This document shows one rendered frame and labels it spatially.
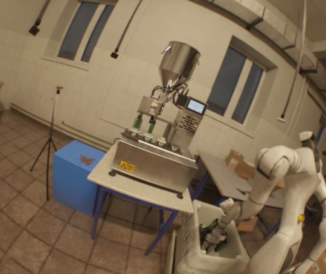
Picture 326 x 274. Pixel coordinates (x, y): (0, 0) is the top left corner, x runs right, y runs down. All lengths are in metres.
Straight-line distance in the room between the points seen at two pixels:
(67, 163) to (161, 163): 0.86
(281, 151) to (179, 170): 0.74
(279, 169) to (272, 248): 0.34
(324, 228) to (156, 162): 1.10
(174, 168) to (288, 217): 0.78
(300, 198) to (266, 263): 0.29
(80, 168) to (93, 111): 1.63
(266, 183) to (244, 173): 1.86
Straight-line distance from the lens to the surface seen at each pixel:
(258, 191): 0.60
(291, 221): 0.72
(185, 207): 1.15
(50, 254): 1.54
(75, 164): 1.43
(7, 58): 4.07
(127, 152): 1.05
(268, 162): 0.55
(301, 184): 0.70
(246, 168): 2.39
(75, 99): 3.04
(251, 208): 0.64
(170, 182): 1.14
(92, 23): 3.70
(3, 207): 1.89
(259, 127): 3.32
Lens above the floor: 1.41
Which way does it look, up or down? 15 degrees down
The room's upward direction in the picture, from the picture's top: 23 degrees clockwise
